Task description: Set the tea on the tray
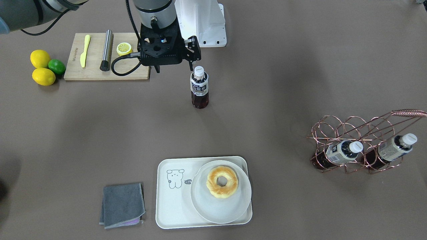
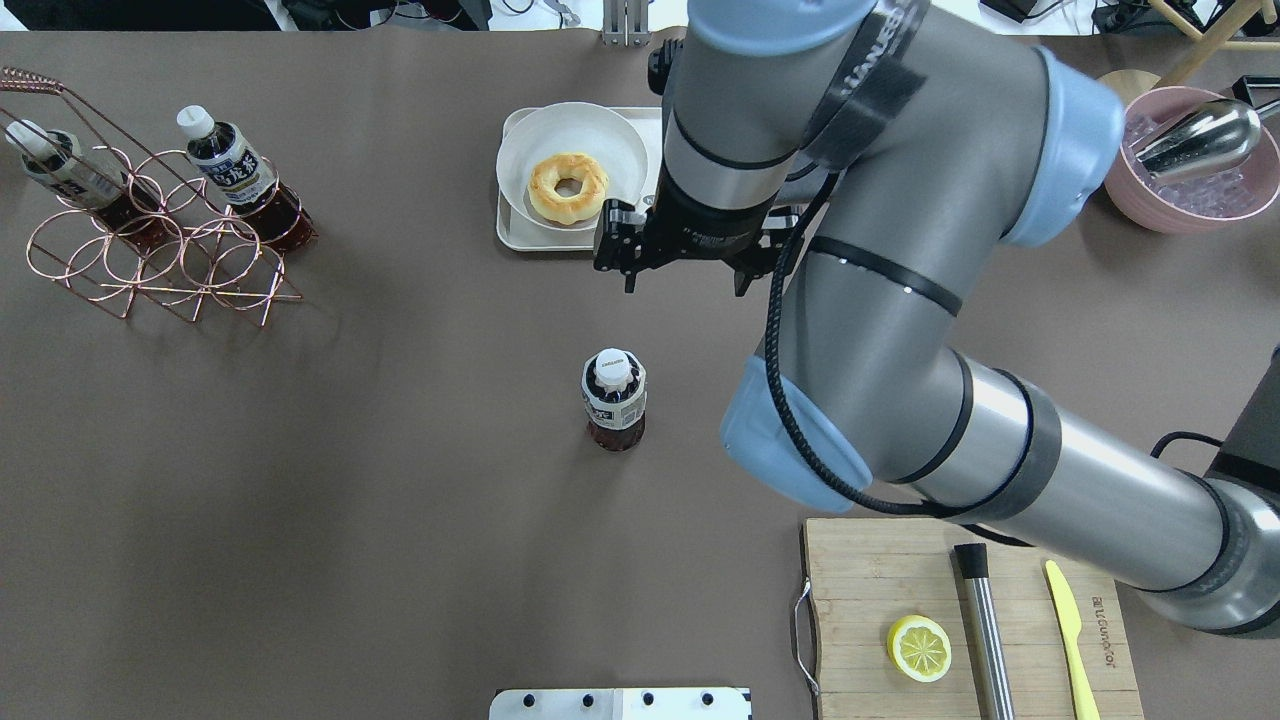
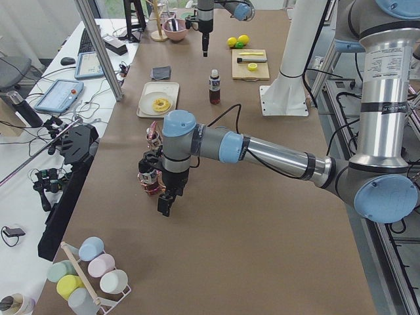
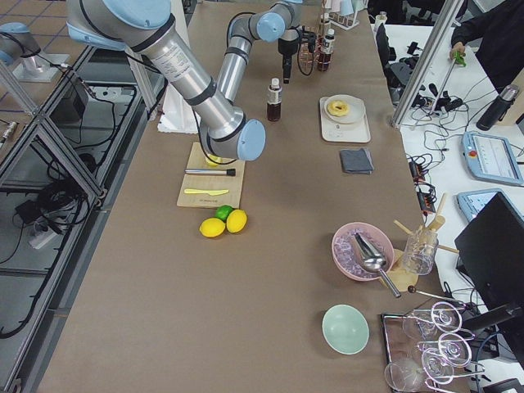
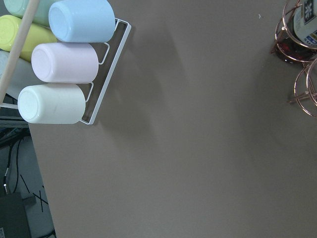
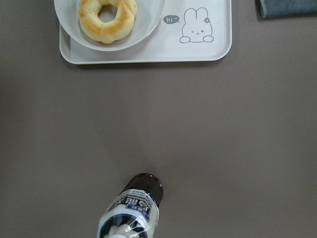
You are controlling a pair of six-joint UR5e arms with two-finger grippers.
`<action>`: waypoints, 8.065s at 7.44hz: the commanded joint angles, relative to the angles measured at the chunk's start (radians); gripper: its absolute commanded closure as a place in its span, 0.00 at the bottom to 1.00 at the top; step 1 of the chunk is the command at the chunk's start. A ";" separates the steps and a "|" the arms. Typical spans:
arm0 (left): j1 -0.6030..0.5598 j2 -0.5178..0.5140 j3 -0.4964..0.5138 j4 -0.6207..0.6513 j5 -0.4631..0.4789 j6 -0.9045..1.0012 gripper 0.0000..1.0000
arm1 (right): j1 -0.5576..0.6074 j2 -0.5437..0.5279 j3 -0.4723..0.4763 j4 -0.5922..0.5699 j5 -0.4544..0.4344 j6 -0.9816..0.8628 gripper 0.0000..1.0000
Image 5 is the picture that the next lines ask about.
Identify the tea bottle front of rack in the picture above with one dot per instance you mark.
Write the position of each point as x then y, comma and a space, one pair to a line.
296, 32

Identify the white cup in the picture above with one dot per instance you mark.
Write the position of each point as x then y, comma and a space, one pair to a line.
52, 103

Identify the pink cup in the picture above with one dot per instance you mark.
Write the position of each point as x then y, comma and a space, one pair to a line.
75, 63

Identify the blue cup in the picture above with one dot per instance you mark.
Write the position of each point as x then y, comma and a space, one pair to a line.
82, 21

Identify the grey cup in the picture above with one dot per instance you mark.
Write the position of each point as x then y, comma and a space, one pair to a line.
23, 76

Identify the yellow cup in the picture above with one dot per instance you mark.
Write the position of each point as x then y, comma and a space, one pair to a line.
9, 26

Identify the green cup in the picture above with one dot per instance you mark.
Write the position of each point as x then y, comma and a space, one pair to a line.
18, 8

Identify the white wire cup rack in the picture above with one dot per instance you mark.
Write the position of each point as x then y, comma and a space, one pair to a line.
97, 90

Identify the copper wire bottle rack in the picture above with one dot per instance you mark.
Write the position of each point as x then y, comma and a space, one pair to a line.
304, 88

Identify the wooden rack handle rod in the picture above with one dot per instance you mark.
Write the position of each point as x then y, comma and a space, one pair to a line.
16, 50

